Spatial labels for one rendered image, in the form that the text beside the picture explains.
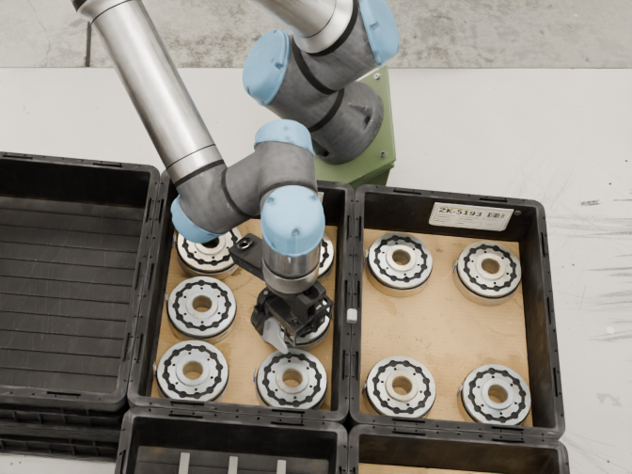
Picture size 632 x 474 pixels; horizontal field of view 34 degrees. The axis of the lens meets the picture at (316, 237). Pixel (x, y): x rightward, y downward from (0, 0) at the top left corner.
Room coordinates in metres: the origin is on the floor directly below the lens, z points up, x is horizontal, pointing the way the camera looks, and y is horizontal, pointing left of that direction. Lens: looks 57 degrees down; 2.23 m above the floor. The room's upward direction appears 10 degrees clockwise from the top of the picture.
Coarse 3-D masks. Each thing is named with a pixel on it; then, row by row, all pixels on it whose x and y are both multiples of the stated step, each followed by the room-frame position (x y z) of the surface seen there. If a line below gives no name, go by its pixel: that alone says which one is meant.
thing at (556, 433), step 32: (384, 192) 0.96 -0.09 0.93; (416, 192) 0.97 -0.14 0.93; (448, 192) 0.99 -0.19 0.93; (544, 224) 0.96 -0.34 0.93; (544, 256) 0.91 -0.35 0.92; (352, 288) 0.79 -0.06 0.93; (544, 288) 0.84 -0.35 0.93; (352, 352) 0.68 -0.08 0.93; (352, 384) 0.63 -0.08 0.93; (352, 416) 0.58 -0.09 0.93; (384, 416) 0.59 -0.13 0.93
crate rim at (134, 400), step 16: (160, 192) 0.89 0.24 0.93; (352, 192) 0.95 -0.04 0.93; (160, 208) 0.86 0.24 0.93; (352, 208) 0.92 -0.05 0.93; (160, 224) 0.84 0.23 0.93; (352, 224) 0.89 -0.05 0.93; (160, 240) 0.81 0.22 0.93; (352, 240) 0.87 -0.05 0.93; (352, 256) 0.84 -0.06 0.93; (352, 272) 0.81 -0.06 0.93; (144, 288) 0.72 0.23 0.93; (144, 304) 0.70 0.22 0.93; (144, 320) 0.67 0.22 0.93; (144, 336) 0.65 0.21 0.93; (144, 352) 0.63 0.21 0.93; (128, 384) 0.58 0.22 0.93; (128, 400) 0.55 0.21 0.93; (144, 400) 0.56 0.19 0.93; (160, 400) 0.56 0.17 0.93; (176, 400) 0.56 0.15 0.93; (192, 400) 0.57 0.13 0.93; (272, 416) 0.57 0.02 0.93; (288, 416) 0.57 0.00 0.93; (304, 416) 0.57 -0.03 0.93; (320, 416) 0.58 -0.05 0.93; (336, 416) 0.58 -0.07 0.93
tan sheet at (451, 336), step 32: (448, 256) 0.93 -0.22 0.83; (448, 288) 0.87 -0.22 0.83; (384, 320) 0.80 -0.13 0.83; (416, 320) 0.81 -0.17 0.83; (448, 320) 0.82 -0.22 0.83; (480, 320) 0.83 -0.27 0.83; (512, 320) 0.84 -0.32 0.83; (384, 352) 0.74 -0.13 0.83; (416, 352) 0.75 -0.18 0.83; (448, 352) 0.76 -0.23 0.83; (480, 352) 0.77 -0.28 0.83; (512, 352) 0.78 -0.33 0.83; (448, 384) 0.71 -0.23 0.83; (448, 416) 0.66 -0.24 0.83
